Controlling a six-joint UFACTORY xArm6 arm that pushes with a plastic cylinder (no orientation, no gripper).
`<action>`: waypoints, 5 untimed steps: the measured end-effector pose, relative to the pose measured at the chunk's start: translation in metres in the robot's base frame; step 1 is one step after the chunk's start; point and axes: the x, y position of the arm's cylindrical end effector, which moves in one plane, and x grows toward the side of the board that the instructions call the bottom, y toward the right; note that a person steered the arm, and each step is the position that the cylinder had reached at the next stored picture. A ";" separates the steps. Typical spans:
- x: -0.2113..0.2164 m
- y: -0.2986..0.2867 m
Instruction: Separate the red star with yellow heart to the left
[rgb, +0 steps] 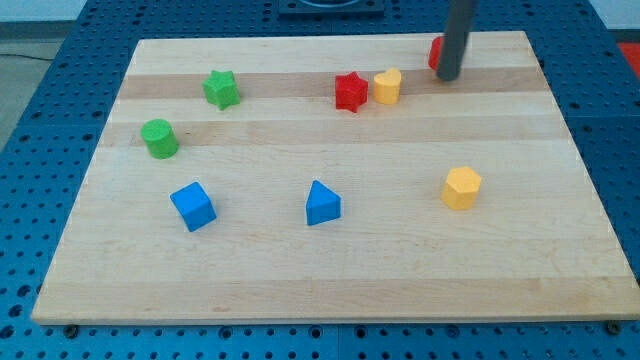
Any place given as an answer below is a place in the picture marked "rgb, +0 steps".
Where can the light wooden board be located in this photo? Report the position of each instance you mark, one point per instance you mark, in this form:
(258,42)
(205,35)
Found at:
(335,179)

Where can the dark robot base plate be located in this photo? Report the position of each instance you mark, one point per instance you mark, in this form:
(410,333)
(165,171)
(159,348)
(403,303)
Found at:
(296,8)

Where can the yellow heart block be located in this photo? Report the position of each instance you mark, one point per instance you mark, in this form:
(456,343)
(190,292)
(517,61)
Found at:
(387,86)

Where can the yellow hexagon block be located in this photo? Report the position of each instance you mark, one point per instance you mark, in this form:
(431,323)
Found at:
(461,188)

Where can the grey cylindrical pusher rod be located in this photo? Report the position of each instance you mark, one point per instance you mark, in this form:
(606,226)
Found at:
(458,25)

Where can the blue cube block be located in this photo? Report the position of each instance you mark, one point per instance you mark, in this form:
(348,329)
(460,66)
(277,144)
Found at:
(194,206)

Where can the green star block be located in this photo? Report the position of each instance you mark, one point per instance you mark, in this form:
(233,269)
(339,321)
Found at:
(220,89)

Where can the green cylinder block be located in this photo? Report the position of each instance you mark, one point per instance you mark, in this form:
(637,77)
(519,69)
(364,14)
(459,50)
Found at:
(159,138)

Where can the blue triangle block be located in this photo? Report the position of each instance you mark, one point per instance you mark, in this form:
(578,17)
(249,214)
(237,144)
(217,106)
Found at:
(322,204)

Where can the red block behind rod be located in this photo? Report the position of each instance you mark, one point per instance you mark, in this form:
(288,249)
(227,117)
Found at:
(435,52)

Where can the red star block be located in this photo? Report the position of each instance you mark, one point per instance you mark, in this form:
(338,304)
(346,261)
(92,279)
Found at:
(351,92)

